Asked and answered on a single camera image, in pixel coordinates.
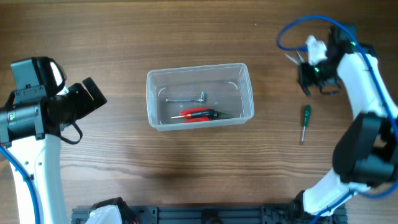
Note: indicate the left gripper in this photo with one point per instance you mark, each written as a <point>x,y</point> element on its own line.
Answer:
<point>87,105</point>

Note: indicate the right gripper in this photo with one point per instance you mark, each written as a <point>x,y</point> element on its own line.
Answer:
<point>305,79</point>

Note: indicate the green handled screwdriver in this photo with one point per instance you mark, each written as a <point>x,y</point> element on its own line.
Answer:
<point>306,116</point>

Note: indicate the clear plastic storage container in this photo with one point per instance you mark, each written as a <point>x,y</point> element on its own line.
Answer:
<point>227,86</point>

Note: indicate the silver socket wrench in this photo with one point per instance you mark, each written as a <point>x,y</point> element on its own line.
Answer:
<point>201,99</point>

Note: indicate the black red screwdriver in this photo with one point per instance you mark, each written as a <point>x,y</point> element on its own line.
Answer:
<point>197,113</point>

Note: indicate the red handled snips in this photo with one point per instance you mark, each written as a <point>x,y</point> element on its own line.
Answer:
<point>221,115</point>

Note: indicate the orange black needle-nose pliers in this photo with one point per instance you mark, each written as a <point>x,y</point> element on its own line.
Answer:
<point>298,59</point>

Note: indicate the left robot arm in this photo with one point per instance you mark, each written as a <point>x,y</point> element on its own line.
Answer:
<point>32,121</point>

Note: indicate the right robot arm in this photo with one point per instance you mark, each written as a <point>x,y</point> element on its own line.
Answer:
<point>366,155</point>

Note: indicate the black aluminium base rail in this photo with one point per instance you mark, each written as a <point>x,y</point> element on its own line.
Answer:
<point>265,214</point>

